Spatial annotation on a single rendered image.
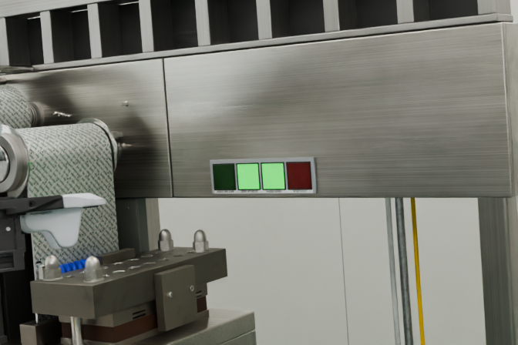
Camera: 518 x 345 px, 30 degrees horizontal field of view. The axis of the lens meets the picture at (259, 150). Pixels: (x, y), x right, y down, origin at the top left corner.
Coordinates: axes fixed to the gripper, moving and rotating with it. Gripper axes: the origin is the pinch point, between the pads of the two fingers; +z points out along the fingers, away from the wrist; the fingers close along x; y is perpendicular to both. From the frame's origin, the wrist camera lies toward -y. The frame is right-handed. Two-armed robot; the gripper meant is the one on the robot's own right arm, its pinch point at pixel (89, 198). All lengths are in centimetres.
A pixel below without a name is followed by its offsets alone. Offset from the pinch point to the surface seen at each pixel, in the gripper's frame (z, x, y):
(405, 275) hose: 74, -59, 19
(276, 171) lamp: 51, -63, -4
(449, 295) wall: 209, -257, 47
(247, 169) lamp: 47, -69, -6
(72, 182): 15, -83, -7
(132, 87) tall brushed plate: 32, -91, -27
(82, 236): 16, -85, 4
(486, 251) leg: 84, -45, 16
